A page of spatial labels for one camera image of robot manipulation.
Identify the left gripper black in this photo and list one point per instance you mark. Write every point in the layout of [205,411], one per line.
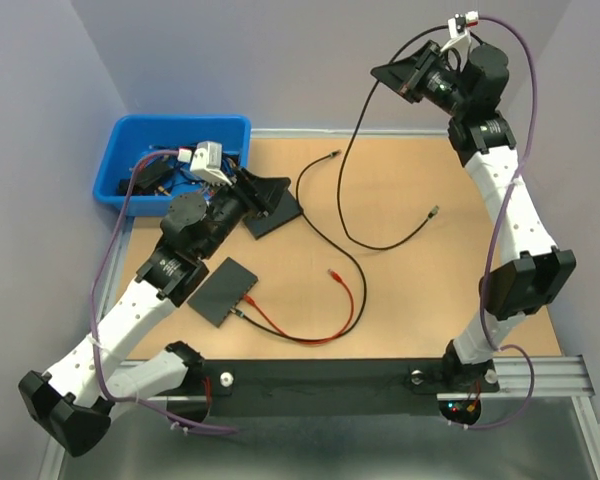
[254,191]

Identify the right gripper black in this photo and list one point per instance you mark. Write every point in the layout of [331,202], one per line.
[407,75]

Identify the black network switch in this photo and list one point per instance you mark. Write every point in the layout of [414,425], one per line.
[287,210]
[222,291]

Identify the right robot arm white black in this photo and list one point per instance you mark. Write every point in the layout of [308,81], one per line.
[532,269]

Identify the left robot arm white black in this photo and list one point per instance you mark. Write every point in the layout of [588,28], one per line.
[76,399]

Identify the blue plastic bin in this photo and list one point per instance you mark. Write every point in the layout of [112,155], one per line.
[134,136]

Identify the black base mat strip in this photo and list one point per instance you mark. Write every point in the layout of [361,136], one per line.
[333,387]

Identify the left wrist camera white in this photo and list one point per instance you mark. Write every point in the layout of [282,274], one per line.
[204,162]

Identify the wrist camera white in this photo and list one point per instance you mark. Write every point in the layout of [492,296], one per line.
[204,162]
[459,27]

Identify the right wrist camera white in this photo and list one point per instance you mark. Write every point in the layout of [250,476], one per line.
[459,27]

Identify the aluminium frame rail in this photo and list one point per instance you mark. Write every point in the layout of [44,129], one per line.
[409,303]

